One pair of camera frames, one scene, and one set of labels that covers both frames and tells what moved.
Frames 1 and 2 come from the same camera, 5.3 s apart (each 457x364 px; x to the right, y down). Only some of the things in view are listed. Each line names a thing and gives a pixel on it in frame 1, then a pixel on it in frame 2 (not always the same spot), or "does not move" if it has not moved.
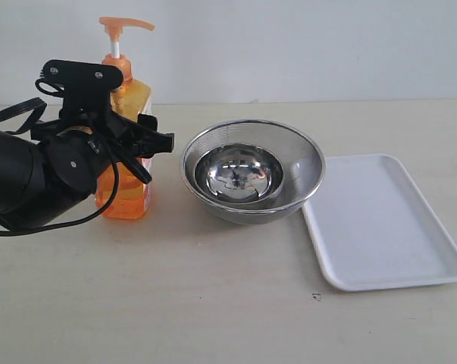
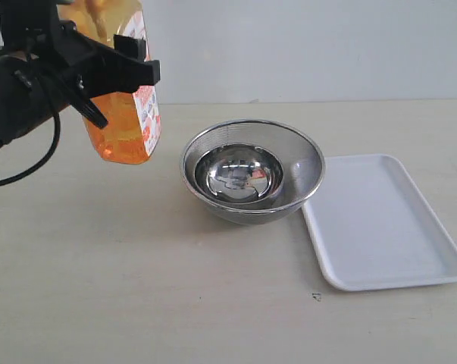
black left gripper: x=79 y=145 → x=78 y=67
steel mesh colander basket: x=251 y=171 does not move
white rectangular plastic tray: x=370 y=227 does not move
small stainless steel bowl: x=239 y=173 does not move
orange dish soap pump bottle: x=133 y=198 → x=133 y=118
